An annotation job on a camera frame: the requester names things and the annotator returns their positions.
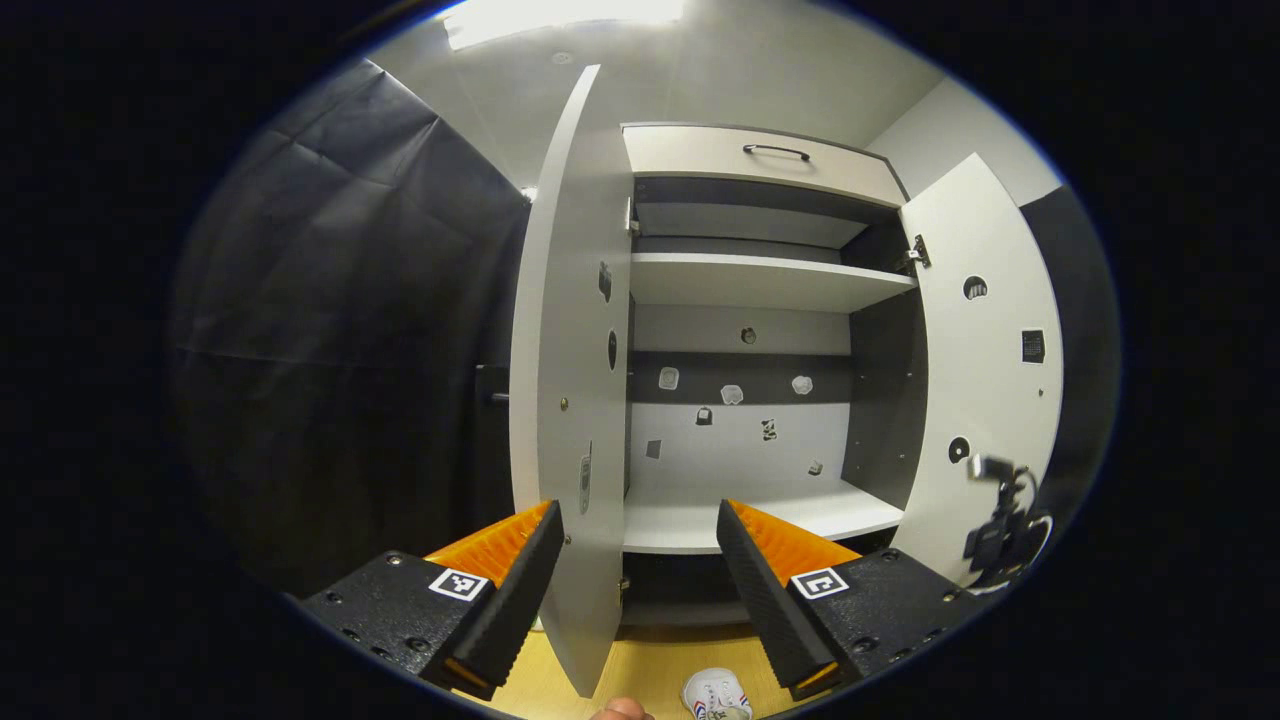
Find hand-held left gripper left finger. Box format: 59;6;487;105
300;499;565;702

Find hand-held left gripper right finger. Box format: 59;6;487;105
716;498;988;702

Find white striped canvas shoe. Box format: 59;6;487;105
682;668;753;720

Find white shoe cabinet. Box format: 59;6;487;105
620;122;931;629

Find white cabinet shelf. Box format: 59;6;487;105
630;252;918;314
623;478;906;556
636;202;869;250

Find white cabinet drawer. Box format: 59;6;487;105
622;124;906;208

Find ceiling light panel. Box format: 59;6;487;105
445;0;686;51

